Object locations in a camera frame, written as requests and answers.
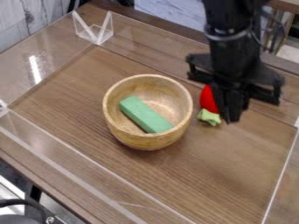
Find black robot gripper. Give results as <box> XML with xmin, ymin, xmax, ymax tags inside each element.
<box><xmin>186</xmin><ymin>53</ymin><xmax>286</xmax><ymax>123</ymax></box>

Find red plush fruit green leaves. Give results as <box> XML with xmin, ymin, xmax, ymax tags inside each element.
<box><xmin>198</xmin><ymin>85</ymin><xmax>222</xmax><ymax>126</ymax></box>

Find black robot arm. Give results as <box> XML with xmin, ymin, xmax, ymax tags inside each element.
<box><xmin>186</xmin><ymin>0</ymin><xmax>286</xmax><ymax>123</ymax></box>

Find wooden bowl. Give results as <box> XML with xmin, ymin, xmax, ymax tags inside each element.
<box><xmin>103</xmin><ymin>74</ymin><xmax>193</xmax><ymax>151</ymax></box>

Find green rectangular block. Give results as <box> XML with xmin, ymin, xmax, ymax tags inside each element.
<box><xmin>119</xmin><ymin>95</ymin><xmax>174</xmax><ymax>133</ymax></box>

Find metal table leg frame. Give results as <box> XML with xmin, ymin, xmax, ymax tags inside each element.
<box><xmin>262</xmin><ymin>0</ymin><xmax>299</xmax><ymax>54</ymax></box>

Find clear acrylic corner bracket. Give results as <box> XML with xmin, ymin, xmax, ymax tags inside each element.
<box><xmin>71</xmin><ymin>11</ymin><xmax>114</xmax><ymax>46</ymax></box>

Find black table leg bracket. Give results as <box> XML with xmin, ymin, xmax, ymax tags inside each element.
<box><xmin>24</xmin><ymin>185</ymin><xmax>66</xmax><ymax>224</ymax></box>

